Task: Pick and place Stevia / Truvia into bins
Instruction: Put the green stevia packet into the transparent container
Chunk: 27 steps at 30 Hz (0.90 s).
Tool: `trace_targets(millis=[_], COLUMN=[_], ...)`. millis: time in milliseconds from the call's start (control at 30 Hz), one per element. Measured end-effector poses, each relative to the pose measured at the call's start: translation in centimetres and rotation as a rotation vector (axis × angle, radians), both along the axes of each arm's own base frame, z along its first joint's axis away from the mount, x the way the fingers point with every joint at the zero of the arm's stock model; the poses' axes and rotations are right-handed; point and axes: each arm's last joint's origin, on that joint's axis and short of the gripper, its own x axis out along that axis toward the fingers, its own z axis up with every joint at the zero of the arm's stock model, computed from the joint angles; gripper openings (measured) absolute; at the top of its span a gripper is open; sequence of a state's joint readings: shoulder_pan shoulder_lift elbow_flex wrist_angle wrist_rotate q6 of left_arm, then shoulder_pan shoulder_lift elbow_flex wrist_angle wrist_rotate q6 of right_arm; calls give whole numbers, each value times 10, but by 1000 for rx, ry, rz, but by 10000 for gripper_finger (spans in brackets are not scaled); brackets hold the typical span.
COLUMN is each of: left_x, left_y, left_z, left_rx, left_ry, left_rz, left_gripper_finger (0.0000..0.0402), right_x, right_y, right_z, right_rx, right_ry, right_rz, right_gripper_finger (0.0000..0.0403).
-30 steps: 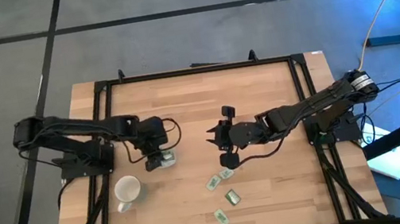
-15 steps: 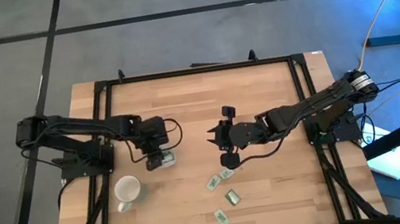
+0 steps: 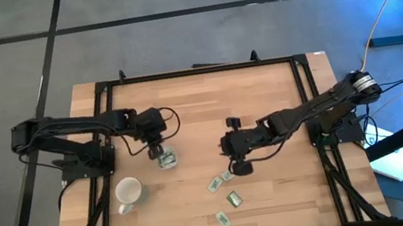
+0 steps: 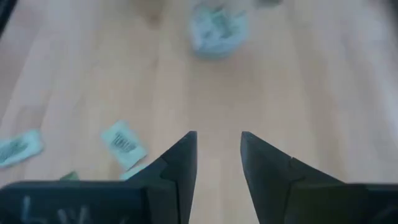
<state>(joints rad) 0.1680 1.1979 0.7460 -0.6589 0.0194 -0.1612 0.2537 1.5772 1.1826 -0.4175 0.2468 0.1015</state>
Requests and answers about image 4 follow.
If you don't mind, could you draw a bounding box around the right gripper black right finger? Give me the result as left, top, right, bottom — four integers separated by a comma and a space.
241, 131, 398, 224

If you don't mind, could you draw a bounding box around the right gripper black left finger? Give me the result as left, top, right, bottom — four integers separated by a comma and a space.
0, 130, 198, 224

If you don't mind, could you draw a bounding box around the banknote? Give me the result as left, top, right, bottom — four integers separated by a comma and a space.
119, 164, 150, 181

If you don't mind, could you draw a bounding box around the clear plastic bin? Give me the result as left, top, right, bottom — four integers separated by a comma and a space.
189, 1, 249, 60

